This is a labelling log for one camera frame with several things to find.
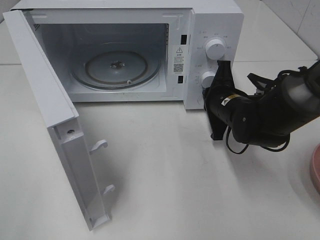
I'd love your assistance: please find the white round knob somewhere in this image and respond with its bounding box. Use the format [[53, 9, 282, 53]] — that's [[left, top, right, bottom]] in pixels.
[[205, 37, 226, 60], [200, 71, 216, 89]]

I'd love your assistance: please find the white microwave door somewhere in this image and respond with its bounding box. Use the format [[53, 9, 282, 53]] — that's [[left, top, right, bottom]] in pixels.
[[3, 10, 110, 231]]

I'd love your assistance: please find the glass microwave turntable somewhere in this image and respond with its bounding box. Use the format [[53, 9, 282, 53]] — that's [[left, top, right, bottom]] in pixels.
[[70, 42, 163, 91]]

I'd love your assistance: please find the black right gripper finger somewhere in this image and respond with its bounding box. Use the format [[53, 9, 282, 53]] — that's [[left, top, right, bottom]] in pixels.
[[216, 60, 232, 82]]

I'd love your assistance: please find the upper white round knob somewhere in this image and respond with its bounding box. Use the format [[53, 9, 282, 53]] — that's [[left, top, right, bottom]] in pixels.
[[205, 37, 226, 60]]

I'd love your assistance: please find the lower white round knob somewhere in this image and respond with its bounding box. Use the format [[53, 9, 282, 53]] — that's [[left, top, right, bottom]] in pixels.
[[200, 71, 216, 89]]

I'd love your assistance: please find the white warning label sticker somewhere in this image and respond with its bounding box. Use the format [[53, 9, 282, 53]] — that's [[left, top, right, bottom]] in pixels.
[[171, 45, 187, 74]]

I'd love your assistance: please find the white microwave oven body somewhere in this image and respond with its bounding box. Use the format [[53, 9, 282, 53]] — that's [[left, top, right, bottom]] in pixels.
[[9, 0, 244, 110]]

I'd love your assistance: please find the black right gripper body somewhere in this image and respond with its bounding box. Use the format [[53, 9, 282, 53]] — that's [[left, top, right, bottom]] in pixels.
[[203, 76, 236, 141]]

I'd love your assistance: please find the pink round plate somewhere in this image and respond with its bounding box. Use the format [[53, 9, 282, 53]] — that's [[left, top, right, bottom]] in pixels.
[[309, 144, 320, 194]]

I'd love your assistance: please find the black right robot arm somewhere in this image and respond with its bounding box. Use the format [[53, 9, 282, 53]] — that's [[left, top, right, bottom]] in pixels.
[[203, 60, 320, 152]]

